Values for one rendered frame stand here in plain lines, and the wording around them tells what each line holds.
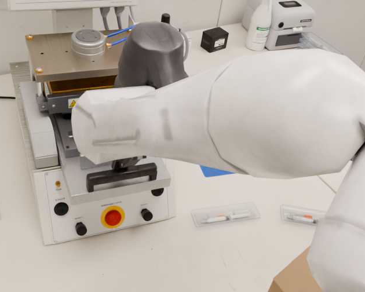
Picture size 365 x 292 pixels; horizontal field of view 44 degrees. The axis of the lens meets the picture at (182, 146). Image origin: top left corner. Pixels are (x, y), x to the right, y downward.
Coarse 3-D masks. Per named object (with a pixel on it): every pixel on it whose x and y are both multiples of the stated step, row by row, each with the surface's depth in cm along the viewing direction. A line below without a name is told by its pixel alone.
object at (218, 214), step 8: (200, 208) 122; (208, 208) 122; (216, 208) 122; (224, 208) 123; (232, 208) 123; (240, 208) 123; (248, 208) 124; (256, 208) 124; (200, 216) 119; (208, 216) 120; (216, 216) 120; (224, 216) 120; (232, 216) 121; (240, 216) 121; (248, 216) 122; (256, 216) 122; (200, 224) 117
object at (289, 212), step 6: (282, 204) 127; (282, 210) 125; (288, 210) 125; (294, 210) 125; (300, 210) 126; (306, 210) 126; (312, 210) 126; (318, 210) 126; (282, 216) 123; (288, 216) 123; (294, 216) 124; (300, 216) 124; (306, 216) 124; (312, 216) 125; (318, 216) 125; (312, 222) 123
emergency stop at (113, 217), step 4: (108, 212) 112; (112, 212) 112; (116, 212) 112; (108, 216) 112; (112, 216) 112; (116, 216) 112; (120, 216) 113; (108, 220) 112; (112, 220) 112; (116, 220) 113; (120, 220) 113; (108, 224) 113; (112, 224) 113; (116, 224) 113
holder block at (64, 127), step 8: (64, 112) 111; (56, 120) 107; (64, 120) 107; (64, 128) 105; (64, 136) 103; (72, 136) 105; (64, 144) 101; (72, 144) 101; (64, 152) 101; (72, 152) 101
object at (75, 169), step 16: (64, 160) 100; (80, 160) 98; (144, 160) 104; (160, 160) 104; (64, 176) 99; (80, 176) 98; (144, 176) 100; (160, 176) 101; (80, 192) 94; (96, 192) 95; (112, 192) 97; (128, 192) 99
